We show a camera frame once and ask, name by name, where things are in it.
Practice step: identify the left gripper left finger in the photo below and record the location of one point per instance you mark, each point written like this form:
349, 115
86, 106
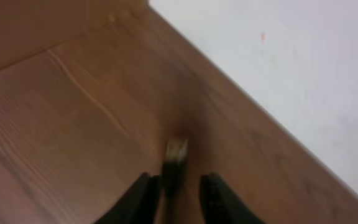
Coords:
138, 205

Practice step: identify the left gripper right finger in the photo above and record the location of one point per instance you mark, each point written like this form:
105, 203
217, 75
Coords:
221, 205

